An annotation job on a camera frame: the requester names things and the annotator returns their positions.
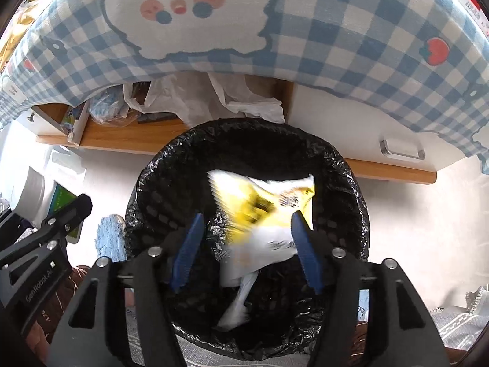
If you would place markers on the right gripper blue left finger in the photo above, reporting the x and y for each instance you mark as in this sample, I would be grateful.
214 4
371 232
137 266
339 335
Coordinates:
185 257

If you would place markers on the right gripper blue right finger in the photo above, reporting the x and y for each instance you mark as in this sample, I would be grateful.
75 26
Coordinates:
310 262

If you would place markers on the yellow white snack wrapper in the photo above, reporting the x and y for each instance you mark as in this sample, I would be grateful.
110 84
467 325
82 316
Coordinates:
257 230

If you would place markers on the black lined trash bin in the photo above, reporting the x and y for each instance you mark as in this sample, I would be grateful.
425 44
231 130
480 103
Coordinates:
284 314

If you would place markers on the wooden coffee table shelf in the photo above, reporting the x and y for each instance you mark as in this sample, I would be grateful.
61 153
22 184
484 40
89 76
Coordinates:
148 139

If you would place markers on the white plastic bag under table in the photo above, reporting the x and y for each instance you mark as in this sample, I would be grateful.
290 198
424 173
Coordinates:
198 97

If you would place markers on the blue checked cartoon tablecloth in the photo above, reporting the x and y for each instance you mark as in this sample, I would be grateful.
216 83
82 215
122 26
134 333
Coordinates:
423 62

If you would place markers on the metal drawer handle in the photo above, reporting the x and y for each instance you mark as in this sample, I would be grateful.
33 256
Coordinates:
401 150

